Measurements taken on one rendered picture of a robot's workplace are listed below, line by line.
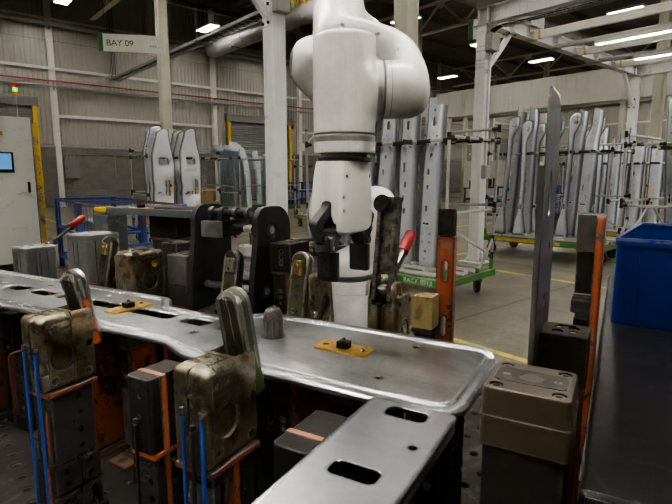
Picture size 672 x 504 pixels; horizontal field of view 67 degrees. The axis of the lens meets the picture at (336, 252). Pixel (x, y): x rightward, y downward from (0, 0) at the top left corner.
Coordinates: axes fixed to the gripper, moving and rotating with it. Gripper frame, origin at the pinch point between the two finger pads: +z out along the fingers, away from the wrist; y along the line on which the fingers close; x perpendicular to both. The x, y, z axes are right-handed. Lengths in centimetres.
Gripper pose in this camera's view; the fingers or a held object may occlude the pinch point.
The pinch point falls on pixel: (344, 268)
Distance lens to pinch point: 71.5
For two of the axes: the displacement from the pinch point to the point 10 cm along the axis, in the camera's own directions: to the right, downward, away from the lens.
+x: 8.7, 0.7, -4.9
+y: -4.9, 1.3, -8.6
